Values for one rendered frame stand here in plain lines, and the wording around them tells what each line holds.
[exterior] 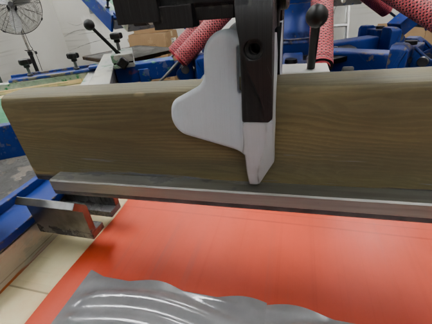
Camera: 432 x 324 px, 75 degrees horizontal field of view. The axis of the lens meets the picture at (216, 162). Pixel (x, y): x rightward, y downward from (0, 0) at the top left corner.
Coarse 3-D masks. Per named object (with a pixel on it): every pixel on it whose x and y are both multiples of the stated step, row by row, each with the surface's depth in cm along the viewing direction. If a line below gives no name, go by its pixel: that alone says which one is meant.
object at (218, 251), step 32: (128, 224) 34; (160, 224) 34; (192, 224) 33; (224, 224) 33; (256, 224) 32; (96, 256) 30; (128, 256) 30; (160, 256) 30; (192, 256) 29; (224, 256) 29; (256, 256) 29; (64, 288) 27; (192, 288) 26; (224, 288) 26; (256, 288) 25; (32, 320) 25
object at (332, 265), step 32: (288, 224) 32; (320, 224) 32; (352, 224) 31; (384, 224) 31; (416, 224) 30; (288, 256) 28; (320, 256) 28; (352, 256) 27; (384, 256) 27; (416, 256) 27; (288, 288) 25; (320, 288) 25; (352, 288) 25; (384, 288) 24; (416, 288) 24; (352, 320) 22; (384, 320) 22; (416, 320) 22
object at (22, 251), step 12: (36, 228) 31; (24, 240) 30; (36, 240) 31; (48, 240) 33; (12, 252) 28; (24, 252) 30; (36, 252) 31; (0, 264) 27; (12, 264) 28; (24, 264) 30; (0, 276) 27; (12, 276) 29; (0, 288) 27
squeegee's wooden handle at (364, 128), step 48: (48, 96) 20; (96, 96) 19; (144, 96) 18; (288, 96) 16; (336, 96) 15; (384, 96) 14; (48, 144) 22; (96, 144) 21; (144, 144) 20; (192, 144) 19; (288, 144) 17; (336, 144) 16; (384, 144) 15
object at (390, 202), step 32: (96, 192) 22; (128, 192) 21; (160, 192) 20; (192, 192) 19; (224, 192) 18; (256, 192) 18; (288, 192) 18; (320, 192) 17; (352, 192) 17; (384, 192) 16; (416, 192) 16
